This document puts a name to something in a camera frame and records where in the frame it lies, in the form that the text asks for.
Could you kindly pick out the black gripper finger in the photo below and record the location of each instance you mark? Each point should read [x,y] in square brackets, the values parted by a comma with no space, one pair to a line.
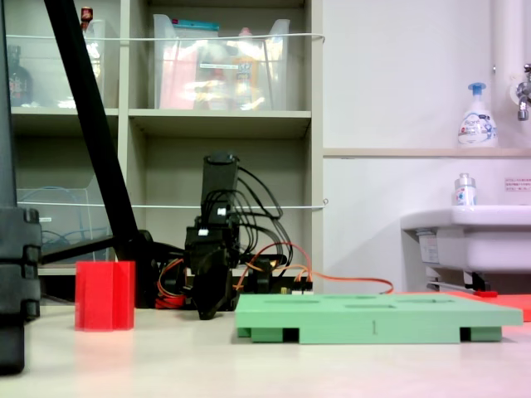
[211,294]

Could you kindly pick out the red cross columnar block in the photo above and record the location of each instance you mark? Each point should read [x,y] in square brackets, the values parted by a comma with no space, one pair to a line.
[103,294]

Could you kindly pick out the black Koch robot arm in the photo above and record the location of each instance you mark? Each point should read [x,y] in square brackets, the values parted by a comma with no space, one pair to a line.
[220,178]

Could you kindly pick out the large flat orange block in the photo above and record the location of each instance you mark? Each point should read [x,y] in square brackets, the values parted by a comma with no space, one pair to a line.
[485,294]

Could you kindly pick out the red base clamp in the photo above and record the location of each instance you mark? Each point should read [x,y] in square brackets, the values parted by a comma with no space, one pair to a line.
[170,302]

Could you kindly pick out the circuit board with connectors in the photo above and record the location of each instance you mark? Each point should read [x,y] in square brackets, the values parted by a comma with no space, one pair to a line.
[305,287]

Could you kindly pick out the beige shelf unit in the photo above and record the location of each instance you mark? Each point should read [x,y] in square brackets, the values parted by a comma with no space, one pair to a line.
[220,124]

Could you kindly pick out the green shape sorter board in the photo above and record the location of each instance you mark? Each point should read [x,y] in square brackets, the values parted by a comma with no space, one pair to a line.
[332,321]

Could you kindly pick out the black tripod brace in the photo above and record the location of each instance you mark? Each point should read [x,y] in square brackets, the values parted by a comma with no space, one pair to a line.
[74,248]

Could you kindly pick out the orange labelled bottle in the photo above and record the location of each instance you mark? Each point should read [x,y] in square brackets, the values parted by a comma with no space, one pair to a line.
[246,79]

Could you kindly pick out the clear plastic storage bin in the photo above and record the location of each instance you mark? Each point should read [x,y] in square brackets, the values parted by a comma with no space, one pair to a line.
[50,83]
[215,74]

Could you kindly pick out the notched black tripod leg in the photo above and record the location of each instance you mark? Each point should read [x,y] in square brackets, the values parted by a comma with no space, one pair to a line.
[16,265]

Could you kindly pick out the teal topped package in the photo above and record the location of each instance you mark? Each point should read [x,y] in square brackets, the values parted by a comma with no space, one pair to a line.
[195,28]

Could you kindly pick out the dark glass bottle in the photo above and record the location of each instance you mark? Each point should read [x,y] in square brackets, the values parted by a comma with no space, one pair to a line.
[20,83]

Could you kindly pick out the small clear bottle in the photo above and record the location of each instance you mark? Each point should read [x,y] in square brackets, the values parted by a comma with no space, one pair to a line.
[465,192]

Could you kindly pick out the white sink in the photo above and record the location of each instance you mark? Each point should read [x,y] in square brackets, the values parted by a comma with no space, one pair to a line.
[489,240]

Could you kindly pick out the white pump soap bottle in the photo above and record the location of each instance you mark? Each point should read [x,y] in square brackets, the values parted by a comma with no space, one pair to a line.
[477,124]

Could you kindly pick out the metal faucet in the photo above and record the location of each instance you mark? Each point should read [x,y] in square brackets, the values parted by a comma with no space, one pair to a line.
[522,97]

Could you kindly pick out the white wall sign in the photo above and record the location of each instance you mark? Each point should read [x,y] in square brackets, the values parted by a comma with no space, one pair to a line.
[518,184]

